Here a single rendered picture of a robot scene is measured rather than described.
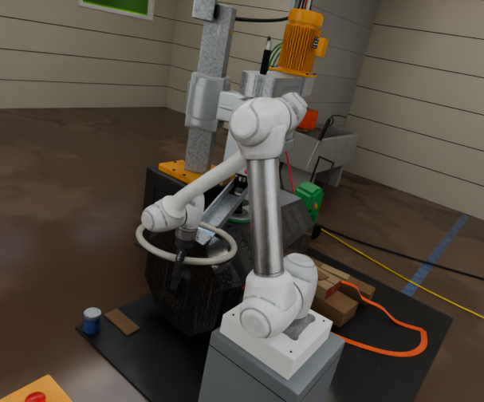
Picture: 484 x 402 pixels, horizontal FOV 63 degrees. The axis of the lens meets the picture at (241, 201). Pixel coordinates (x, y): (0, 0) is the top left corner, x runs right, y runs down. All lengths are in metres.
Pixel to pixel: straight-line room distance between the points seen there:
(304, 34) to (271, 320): 2.05
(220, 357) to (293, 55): 1.98
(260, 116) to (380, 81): 6.29
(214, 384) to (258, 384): 0.23
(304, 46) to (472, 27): 4.54
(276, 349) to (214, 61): 2.24
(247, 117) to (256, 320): 0.61
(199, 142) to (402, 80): 4.66
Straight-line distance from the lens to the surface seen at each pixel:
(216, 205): 2.31
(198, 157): 3.27
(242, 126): 1.14
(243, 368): 1.59
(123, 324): 2.81
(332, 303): 3.21
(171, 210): 1.47
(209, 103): 3.10
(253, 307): 1.27
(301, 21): 2.87
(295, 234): 2.84
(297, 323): 1.56
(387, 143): 7.32
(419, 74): 7.20
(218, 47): 3.13
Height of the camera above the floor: 1.84
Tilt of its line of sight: 22 degrees down
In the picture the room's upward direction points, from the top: 11 degrees clockwise
